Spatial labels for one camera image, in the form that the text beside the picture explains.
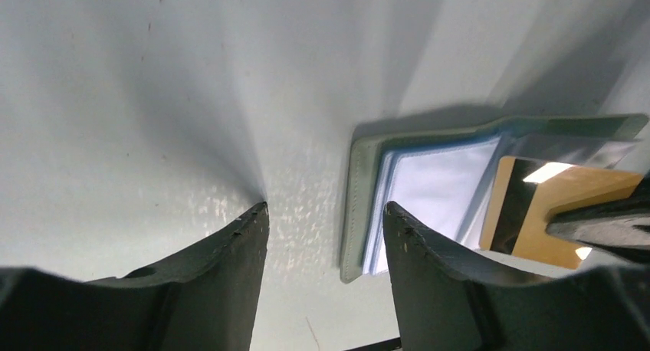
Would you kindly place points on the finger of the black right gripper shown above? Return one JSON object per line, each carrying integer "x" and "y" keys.
{"x": 620, "y": 227}

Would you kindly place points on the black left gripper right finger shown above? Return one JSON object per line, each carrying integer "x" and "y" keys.
{"x": 448, "y": 297}

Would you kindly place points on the gold credit card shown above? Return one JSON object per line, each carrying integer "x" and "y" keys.
{"x": 527, "y": 193}

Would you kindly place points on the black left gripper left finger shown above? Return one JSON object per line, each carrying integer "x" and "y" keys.
{"x": 204, "y": 297}

